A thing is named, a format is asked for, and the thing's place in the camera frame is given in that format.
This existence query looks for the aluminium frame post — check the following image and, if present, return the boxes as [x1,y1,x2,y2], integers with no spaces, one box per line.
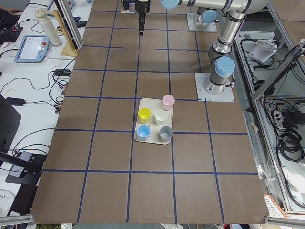
[54,0,84,50]

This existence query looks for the cream white plastic cup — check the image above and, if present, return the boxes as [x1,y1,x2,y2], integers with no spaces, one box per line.
[154,110,167,125]

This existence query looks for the blue teach pendant tablet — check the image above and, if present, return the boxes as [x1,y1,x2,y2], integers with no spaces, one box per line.
[14,35,50,63]

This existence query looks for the black cable bundle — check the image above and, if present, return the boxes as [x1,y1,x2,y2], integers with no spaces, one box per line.
[277,132,302,163]

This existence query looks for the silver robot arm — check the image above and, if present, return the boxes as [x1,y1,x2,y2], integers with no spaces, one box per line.
[193,7,217,27]
[160,0,268,95]

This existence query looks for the black monitor stand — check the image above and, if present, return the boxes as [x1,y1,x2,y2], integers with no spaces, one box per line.
[0,96,46,185]

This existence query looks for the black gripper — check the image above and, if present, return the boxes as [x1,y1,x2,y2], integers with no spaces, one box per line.
[135,0,151,36]

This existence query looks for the beige plastic tray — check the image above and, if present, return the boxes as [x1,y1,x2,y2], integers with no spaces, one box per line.
[134,98,173,145]

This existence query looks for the white cylindrical bottle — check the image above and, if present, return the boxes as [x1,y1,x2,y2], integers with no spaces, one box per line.
[35,8,62,47]

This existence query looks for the grey plastic cup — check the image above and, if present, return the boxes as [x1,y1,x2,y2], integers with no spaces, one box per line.
[159,126,173,142]

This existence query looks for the crumpled white paper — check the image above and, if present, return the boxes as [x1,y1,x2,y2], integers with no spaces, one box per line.
[249,39,278,63]

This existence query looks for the blue plastic cup on tray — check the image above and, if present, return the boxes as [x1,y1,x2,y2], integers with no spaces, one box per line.
[136,125,151,141]

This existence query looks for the black power adapter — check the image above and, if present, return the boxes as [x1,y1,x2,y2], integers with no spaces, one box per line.
[6,97,26,106]

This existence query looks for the yellow plastic cup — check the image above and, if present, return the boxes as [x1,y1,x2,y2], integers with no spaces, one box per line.
[138,107,151,123]

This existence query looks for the wooden mug tree stand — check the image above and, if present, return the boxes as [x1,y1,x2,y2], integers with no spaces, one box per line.
[53,10,78,57]

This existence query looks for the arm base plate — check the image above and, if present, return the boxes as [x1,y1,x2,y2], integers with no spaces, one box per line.
[195,73,234,102]
[186,13,217,32]

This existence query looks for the pink plastic cup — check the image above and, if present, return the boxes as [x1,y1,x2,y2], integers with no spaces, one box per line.
[162,95,175,111]

